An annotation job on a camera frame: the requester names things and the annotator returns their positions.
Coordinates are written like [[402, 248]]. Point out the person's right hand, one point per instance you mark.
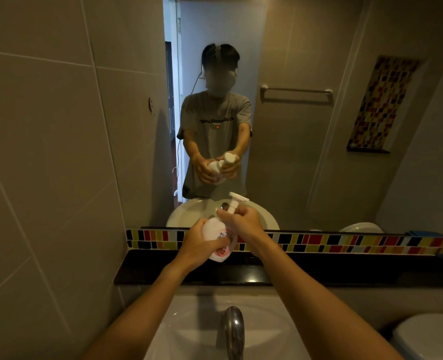
[[247, 228]]

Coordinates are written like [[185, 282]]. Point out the person's left hand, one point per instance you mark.
[[191, 247]]

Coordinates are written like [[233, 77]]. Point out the person's left thumb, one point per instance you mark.
[[217, 243]]

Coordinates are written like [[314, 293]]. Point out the person's right thumb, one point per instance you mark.
[[225, 214]]

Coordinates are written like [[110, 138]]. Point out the white pump soap bottle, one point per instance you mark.
[[211, 229]]

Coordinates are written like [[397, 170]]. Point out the person's right forearm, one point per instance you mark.
[[319, 307]]

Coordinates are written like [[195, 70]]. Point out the person's left forearm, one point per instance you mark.
[[146, 311]]

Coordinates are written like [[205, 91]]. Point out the chrome faucet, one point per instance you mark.
[[233, 331]]

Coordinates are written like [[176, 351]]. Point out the white ceramic sink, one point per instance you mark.
[[274, 333]]

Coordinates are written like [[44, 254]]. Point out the black stone ledge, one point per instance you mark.
[[337, 269]]

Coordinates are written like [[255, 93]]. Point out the white toilet tank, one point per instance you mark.
[[429, 339]]

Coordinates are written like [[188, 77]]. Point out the large wall mirror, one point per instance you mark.
[[319, 153]]

